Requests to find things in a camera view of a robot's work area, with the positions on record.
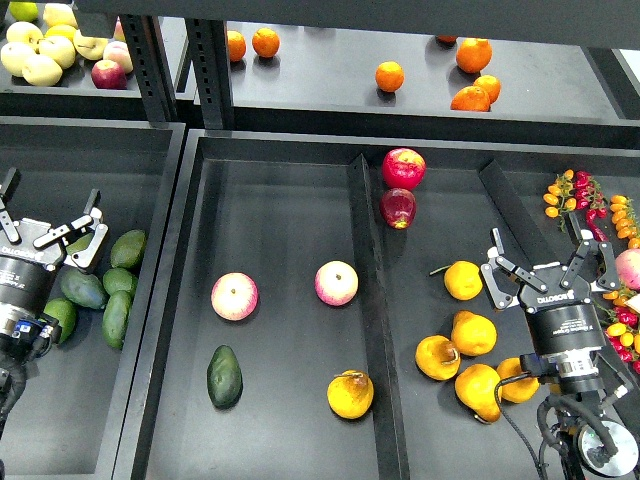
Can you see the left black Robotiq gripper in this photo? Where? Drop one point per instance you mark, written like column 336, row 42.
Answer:
column 32, row 252

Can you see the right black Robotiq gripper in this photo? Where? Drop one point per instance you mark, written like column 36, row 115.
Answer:
column 556, row 298

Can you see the yellow pear with brown top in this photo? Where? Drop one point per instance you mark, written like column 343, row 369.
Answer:
column 350, row 394

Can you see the dark green avocado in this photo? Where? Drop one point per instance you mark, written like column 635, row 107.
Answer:
column 224, row 378

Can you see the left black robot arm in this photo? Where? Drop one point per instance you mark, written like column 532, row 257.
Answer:
column 23, row 339

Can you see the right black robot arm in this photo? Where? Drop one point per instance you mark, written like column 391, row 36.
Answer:
column 579, row 430

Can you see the round green avocado top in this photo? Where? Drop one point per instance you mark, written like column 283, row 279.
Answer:
column 80, row 244

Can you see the dark avocado centre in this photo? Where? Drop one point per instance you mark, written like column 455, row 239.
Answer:
column 85, row 290

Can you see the green avocado upper right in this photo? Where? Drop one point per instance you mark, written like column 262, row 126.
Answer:
column 128, row 250

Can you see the green avocado middle right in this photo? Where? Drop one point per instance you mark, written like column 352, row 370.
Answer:
column 119, row 279

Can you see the light green avocado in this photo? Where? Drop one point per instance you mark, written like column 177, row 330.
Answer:
column 65, row 312

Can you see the yellow pear with stem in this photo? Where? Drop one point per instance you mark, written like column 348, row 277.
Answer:
column 461, row 279

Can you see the yellow pear middle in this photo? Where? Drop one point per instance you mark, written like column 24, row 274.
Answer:
column 473, row 334

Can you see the yellow pear right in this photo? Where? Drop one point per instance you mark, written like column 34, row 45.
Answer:
column 518, row 391

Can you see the green avocado lower right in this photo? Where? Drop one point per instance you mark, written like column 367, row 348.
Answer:
column 115, row 318

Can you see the yellow pear bottom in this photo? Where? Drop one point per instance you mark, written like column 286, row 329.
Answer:
column 476, row 388

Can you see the yellow pear curled stem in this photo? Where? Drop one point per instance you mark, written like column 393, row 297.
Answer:
column 438, row 357

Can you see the black tray divider right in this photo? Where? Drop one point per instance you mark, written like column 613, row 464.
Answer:
column 505, row 200

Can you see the pink peach right edge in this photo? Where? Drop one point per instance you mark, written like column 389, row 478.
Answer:
column 628, row 268

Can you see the mixed cherry tomatoes lower right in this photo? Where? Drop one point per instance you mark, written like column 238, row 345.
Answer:
column 620, row 324

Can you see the red chili pepper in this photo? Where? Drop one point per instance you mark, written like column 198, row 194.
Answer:
column 597, row 232

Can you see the orange cherry tomato bunch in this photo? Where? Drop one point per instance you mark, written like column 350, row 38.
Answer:
column 559, row 199

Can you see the red cherry tomato bunch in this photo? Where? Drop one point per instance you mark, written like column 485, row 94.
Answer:
column 589, row 196

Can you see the pale yellow apple front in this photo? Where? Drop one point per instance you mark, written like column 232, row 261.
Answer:
column 41, row 70

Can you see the red apple on shelf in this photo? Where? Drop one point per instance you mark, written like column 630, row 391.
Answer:
column 108, row 74

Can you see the pale yellow apple middle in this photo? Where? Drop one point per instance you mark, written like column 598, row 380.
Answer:
column 60, row 49

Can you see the pale yellow apple with stem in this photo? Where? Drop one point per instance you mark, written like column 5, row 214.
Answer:
column 90, row 48

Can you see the dark red apple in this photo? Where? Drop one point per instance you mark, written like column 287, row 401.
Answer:
column 398, row 208

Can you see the pink peach on shelf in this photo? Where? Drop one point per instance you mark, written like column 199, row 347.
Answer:
column 118, row 51

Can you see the pale yellow apple upper left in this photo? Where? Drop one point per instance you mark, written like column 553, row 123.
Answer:
column 24, row 32

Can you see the bright red apple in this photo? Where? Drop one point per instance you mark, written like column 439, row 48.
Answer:
column 403, row 168

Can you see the black left tray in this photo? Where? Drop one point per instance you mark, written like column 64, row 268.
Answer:
column 67, row 424

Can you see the pink apple left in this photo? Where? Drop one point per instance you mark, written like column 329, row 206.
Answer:
column 234, row 296

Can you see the pink apple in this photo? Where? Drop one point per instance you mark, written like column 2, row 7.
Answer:
column 336, row 283
column 234, row 296

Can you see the orange front right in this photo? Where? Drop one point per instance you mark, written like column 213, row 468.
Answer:
column 471, row 98

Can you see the pink apple centre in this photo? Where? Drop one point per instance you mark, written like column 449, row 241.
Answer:
column 336, row 283

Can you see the black shelf post left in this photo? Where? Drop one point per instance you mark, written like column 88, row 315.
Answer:
column 151, row 69

